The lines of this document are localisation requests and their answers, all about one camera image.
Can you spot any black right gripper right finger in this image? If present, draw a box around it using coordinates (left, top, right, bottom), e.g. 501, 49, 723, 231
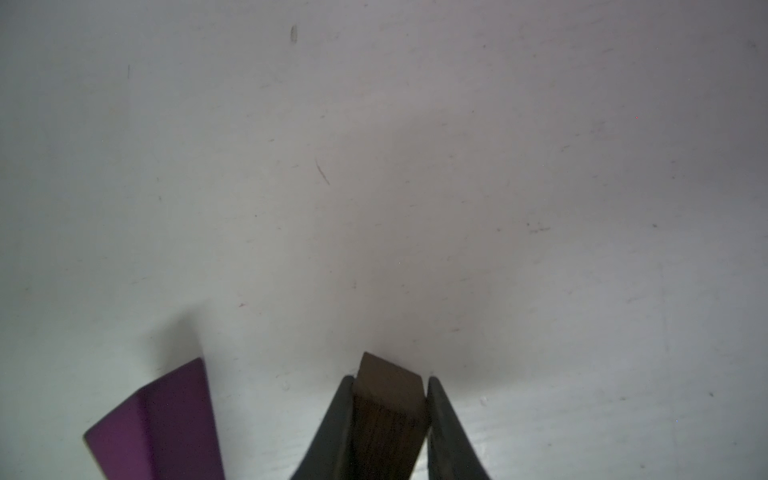
427, 376, 490, 480

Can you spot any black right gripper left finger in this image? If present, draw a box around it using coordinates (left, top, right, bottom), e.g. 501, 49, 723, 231
291, 375, 354, 480

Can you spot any purple triangle block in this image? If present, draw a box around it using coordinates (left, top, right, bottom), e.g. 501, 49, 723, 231
84, 358, 225, 480

